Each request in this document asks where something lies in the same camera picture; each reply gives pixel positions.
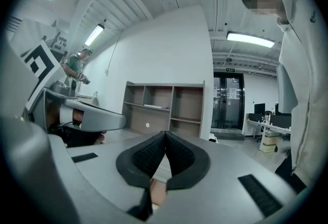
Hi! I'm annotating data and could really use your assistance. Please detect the dark door mat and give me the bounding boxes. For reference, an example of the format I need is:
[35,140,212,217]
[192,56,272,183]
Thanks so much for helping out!
[210,128,245,141]

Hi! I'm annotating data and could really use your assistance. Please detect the cardboard boxes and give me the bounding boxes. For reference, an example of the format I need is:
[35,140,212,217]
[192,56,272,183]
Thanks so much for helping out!
[262,132,279,153]

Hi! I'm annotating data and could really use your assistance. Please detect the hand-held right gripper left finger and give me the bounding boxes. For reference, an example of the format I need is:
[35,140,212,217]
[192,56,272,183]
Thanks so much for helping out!
[66,130,167,221]

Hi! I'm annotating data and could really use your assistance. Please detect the grey wooden desk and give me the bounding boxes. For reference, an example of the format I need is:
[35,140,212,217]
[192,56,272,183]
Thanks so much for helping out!
[102,127,154,145]

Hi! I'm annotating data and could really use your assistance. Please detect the white office desk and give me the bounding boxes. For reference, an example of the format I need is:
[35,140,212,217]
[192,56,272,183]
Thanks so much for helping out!
[244,117,292,145]

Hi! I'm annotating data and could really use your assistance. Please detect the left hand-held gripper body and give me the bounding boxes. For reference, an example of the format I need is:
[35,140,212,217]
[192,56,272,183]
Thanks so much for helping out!
[10,17,77,111]

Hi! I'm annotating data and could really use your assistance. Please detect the long ceiling light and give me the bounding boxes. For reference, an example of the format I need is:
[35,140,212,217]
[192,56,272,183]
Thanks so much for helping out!
[84,24,105,46]
[226,31,275,48]

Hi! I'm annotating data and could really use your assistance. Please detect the white wall cable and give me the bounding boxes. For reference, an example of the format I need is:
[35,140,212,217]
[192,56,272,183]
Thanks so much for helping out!
[106,30,122,75]

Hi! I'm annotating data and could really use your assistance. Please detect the grey wooden shelf hutch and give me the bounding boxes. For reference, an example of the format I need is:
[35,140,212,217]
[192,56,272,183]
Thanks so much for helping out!
[120,80,206,139]

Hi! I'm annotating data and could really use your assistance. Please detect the black glass door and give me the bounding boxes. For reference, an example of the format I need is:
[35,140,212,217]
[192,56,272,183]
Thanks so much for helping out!
[213,71,245,130]

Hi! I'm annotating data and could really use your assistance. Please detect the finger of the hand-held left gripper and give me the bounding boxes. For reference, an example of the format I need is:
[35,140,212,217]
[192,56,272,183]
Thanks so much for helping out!
[43,88,127,132]

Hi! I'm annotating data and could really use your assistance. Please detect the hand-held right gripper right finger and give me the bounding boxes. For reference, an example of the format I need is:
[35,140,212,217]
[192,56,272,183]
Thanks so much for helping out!
[152,130,304,224]

